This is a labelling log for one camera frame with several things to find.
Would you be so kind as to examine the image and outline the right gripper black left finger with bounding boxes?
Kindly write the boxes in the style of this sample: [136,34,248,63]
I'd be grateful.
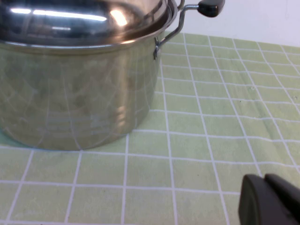
[238,174,296,225]

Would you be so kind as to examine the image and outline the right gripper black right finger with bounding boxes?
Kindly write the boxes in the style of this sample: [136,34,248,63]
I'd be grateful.
[264,173,300,225]

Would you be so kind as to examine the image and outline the stainless steel pot lid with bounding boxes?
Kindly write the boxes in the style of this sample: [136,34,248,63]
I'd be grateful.
[0,0,178,47]

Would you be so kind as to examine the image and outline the green checkered tablecloth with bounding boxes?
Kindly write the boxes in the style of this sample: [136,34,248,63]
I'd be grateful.
[0,32,300,225]

